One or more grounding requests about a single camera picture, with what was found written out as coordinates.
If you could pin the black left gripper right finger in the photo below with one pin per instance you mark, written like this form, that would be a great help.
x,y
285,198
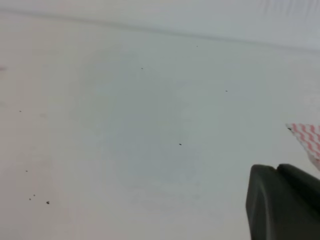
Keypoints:
x,y
304,184

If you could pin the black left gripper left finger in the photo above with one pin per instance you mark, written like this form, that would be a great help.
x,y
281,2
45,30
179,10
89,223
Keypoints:
x,y
275,211

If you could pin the pink white wavy towel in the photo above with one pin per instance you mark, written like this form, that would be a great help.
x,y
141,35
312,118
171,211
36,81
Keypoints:
x,y
308,135

